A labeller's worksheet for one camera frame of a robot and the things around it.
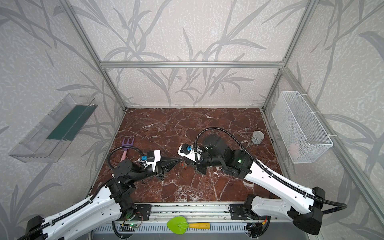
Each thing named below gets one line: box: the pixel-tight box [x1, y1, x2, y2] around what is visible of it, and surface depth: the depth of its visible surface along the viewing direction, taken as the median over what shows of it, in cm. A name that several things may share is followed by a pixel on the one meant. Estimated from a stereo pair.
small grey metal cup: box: [251, 130, 265, 145], surface depth 98 cm
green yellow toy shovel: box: [167, 216, 211, 235], surface depth 71 cm
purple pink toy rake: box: [120, 137, 135, 162], surface depth 100 cm
